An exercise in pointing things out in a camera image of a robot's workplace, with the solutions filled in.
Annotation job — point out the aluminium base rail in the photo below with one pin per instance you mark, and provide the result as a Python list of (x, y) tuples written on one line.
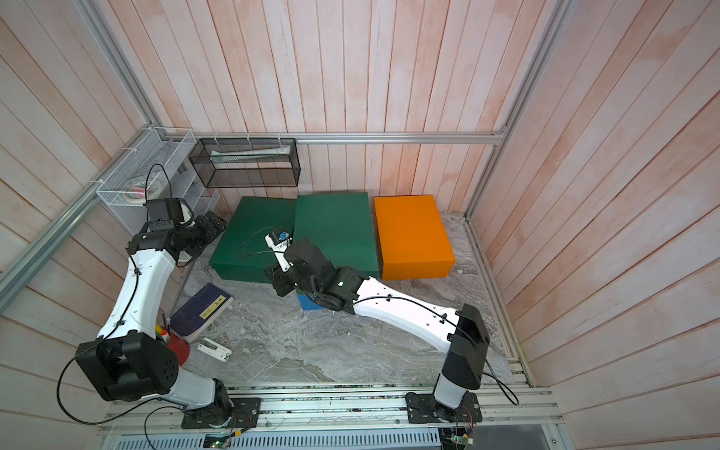
[(344, 416)]

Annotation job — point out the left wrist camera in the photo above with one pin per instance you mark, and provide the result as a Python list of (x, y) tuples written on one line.
[(186, 212)]

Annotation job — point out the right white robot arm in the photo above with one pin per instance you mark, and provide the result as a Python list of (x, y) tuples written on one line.
[(460, 334)]

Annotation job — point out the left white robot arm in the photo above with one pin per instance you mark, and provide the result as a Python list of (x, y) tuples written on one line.
[(127, 361)]

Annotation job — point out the white small device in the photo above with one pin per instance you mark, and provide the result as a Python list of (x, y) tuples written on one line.
[(214, 349)]

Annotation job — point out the paper in mesh basket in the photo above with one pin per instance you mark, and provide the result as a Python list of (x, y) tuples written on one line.
[(273, 154)]

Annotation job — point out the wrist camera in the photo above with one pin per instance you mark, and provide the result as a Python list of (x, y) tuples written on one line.
[(186, 212), (278, 240)]

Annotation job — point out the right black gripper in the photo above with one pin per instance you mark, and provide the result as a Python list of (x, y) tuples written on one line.
[(280, 279)]

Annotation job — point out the small green shoebox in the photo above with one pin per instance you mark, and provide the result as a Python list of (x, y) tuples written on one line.
[(242, 253)]

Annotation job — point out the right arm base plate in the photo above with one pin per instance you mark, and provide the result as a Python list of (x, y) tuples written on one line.
[(425, 409)]

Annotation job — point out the dark blue book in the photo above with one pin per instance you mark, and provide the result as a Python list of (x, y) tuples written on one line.
[(192, 319)]

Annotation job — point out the white wire shelf rack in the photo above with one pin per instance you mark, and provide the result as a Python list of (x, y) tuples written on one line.
[(154, 166)]

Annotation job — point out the blue shoebox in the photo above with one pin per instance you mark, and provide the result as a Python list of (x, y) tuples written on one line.
[(307, 304)]

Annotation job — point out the orange shoebox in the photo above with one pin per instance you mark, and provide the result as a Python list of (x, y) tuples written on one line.
[(413, 241)]

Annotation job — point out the black mesh basket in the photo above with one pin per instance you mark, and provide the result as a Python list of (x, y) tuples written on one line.
[(275, 175)]

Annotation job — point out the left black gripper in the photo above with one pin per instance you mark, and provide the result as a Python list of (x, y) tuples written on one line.
[(203, 222)]

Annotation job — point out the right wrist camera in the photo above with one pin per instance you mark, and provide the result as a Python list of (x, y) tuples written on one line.
[(278, 240)]

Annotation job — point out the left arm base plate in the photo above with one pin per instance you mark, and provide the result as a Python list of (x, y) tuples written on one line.
[(239, 413)]

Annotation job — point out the tape roll on shelf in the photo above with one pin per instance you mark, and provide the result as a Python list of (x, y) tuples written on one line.
[(139, 193)]

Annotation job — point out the large green shoebox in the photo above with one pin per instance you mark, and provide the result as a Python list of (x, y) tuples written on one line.
[(341, 226)]

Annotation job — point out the red pen cup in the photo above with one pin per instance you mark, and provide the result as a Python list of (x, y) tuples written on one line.
[(179, 347)]

